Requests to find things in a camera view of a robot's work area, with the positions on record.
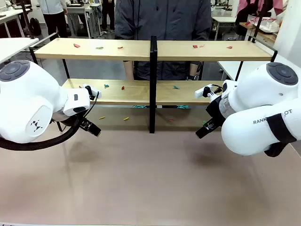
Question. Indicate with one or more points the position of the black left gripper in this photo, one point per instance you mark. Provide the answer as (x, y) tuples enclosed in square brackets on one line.
[(84, 123)]

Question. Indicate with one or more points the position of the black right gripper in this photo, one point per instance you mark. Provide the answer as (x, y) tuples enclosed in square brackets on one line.
[(216, 115)]

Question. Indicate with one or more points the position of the person left forearm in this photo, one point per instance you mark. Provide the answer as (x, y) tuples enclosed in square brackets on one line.
[(194, 68)]

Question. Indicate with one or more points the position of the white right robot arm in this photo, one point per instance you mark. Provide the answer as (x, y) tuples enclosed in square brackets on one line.
[(258, 106)]

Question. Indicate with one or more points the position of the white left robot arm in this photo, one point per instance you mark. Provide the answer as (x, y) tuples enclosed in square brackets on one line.
[(26, 99)]

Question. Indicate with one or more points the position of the person right forearm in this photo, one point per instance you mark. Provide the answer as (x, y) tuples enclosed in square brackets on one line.
[(128, 69)]

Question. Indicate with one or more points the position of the teal fluffy cloth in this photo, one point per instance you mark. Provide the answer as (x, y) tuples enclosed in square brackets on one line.
[(141, 106)]

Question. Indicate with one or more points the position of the black wrist watch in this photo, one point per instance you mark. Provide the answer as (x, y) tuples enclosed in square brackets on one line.
[(193, 77)]

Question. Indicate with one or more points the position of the white side table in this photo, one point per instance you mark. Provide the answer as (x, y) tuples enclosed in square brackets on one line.
[(230, 69), (14, 47)]

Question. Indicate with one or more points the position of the white background desk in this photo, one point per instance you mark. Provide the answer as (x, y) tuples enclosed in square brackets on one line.
[(223, 22)]

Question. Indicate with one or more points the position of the wooden background table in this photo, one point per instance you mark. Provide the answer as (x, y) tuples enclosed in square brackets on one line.
[(263, 30)]

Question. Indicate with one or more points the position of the person in dark jacket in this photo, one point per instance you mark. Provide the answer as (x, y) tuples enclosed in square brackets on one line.
[(162, 23)]

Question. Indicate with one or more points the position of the grey background desk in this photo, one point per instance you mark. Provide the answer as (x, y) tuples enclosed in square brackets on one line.
[(80, 14)]

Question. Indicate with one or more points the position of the bystander in black trousers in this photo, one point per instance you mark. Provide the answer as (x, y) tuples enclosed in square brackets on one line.
[(108, 14)]

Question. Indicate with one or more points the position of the black stand pole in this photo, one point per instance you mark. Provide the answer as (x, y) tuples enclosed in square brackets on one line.
[(258, 26), (27, 18)]

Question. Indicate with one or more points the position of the black backpack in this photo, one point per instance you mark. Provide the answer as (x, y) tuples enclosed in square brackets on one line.
[(35, 26)]

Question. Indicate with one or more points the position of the bystander in white top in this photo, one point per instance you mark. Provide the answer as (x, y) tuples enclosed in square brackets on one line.
[(54, 16)]

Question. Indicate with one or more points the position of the bystander in pink top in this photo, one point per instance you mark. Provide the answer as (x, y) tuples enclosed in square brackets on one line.
[(254, 11)]

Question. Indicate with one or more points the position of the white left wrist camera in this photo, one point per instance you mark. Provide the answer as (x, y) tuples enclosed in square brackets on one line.
[(95, 92)]

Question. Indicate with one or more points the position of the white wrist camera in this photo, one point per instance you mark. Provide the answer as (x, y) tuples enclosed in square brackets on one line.
[(202, 92), (95, 92)]

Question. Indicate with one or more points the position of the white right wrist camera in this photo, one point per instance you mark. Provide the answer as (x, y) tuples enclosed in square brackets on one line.
[(202, 92)]

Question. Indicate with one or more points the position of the wooden shelf black frame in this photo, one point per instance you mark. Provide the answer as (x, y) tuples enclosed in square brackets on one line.
[(141, 53)]

